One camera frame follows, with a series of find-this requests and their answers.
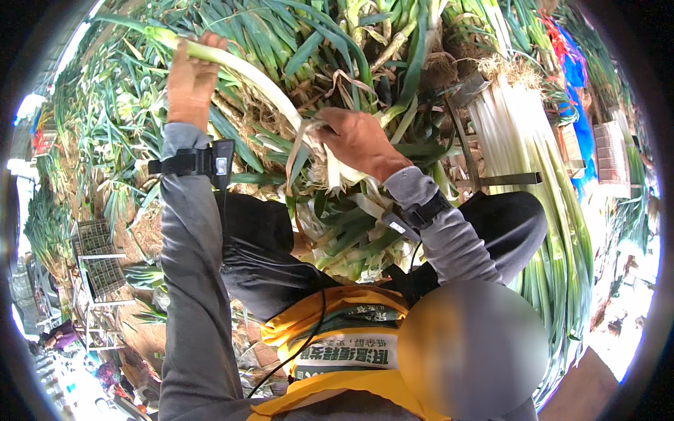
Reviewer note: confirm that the person's right hand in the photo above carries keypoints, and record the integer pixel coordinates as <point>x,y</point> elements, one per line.
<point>363,139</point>

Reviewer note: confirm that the person's left hand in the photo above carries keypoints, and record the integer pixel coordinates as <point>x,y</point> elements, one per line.
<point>189,84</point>

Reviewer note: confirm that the person's left fingers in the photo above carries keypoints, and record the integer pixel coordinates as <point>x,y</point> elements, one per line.
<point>213,41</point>

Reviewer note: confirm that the person's right fingers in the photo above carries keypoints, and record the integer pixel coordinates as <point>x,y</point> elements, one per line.
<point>327,129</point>

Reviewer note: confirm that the long green onion stalk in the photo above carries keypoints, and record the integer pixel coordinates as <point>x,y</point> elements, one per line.
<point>247,71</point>

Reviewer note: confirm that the heap of unpeeled green onions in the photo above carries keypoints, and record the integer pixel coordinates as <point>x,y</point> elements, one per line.
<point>326,47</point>

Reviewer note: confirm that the pile of onion peelings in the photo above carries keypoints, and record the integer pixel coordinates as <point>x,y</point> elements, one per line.
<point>353,237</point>

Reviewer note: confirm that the black wrist band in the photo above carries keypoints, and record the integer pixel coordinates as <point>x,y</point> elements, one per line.
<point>195,162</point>
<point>421,213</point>

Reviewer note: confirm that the person's legs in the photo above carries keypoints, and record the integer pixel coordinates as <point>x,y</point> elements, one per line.
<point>263,252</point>

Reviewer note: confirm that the bundle of peeled white onions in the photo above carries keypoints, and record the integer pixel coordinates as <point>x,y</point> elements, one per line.
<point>532,200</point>

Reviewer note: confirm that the blue tarp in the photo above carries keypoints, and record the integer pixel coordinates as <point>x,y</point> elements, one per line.
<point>582,131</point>

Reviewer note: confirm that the pale plastic crate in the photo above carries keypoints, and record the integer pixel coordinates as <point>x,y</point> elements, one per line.
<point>612,152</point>

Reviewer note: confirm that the metal bundling frame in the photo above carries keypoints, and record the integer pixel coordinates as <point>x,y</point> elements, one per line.
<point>471,158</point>

